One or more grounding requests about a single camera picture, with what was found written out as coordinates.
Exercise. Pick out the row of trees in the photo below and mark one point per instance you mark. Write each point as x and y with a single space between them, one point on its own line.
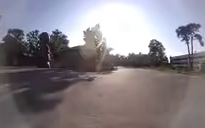
33 41

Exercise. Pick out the distant line of trees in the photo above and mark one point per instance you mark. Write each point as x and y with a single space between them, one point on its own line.
130 59

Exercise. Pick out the tree beside brick building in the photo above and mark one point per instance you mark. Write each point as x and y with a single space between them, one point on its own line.
96 41

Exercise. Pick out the tall thin tree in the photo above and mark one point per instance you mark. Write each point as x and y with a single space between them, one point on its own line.
189 40

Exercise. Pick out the round dark tree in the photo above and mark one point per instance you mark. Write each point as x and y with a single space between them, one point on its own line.
156 50

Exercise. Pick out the tall dark sculpture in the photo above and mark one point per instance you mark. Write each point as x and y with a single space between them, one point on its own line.
44 50

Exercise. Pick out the pale long building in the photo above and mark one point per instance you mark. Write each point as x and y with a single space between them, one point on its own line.
203 57

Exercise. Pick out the grey paved plaza ground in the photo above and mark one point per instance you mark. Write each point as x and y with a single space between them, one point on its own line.
123 100

